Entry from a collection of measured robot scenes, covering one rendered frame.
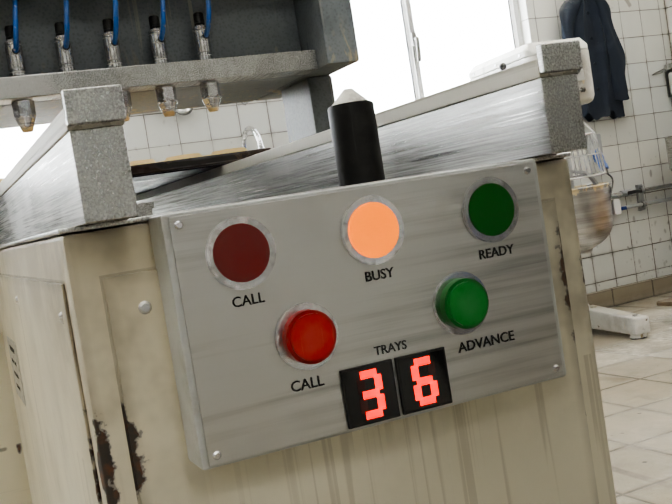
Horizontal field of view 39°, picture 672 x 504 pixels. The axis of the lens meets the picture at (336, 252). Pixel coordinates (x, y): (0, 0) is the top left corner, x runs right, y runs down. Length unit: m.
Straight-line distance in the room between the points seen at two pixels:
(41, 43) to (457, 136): 0.76
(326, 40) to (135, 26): 0.26
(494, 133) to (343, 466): 0.25
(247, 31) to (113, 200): 0.92
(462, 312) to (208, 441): 0.16
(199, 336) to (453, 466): 0.20
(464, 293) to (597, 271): 5.04
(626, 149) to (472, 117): 5.10
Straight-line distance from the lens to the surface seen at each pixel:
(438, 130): 0.73
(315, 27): 1.38
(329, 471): 0.59
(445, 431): 0.62
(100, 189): 0.51
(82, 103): 0.50
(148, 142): 4.44
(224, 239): 0.52
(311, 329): 0.53
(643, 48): 5.97
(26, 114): 1.29
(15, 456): 1.25
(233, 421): 0.53
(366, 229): 0.55
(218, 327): 0.52
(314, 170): 0.96
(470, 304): 0.57
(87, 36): 1.35
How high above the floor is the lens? 0.83
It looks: 3 degrees down
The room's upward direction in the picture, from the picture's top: 9 degrees counter-clockwise
